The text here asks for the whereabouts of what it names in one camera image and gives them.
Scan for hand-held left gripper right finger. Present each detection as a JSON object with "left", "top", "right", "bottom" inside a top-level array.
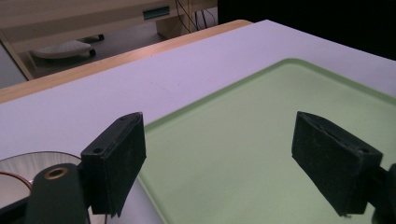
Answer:
[{"left": 290, "top": 110, "right": 384, "bottom": 217}]

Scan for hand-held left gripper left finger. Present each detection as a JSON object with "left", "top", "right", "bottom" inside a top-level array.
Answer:
[{"left": 79, "top": 111, "right": 148, "bottom": 217}]

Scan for light green plastic tray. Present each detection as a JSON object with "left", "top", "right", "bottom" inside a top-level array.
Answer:
[{"left": 137, "top": 58, "right": 396, "bottom": 224}]

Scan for white wheeled chair base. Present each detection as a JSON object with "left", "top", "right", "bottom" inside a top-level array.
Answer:
[{"left": 30, "top": 34, "right": 106, "bottom": 60}]

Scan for beige wooden desk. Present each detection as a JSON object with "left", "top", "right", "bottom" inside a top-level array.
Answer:
[{"left": 0, "top": 0, "right": 219, "bottom": 82}]

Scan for black cables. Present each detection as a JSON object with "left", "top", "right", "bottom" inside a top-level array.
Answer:
[{"left": 174, "top": 0, "right": 219, "bottom": 34}]

